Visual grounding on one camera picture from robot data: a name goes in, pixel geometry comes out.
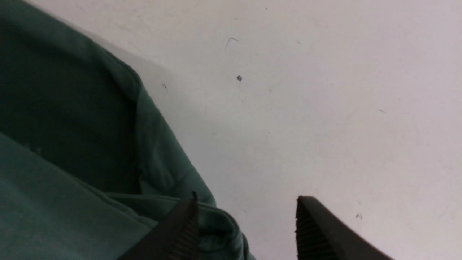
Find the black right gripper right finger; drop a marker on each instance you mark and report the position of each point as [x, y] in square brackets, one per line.
[320, 235]

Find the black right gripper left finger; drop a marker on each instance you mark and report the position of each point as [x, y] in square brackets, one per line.
[175, 238]

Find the green long-sleeve top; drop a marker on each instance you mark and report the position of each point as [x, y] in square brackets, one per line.
[89, 166]

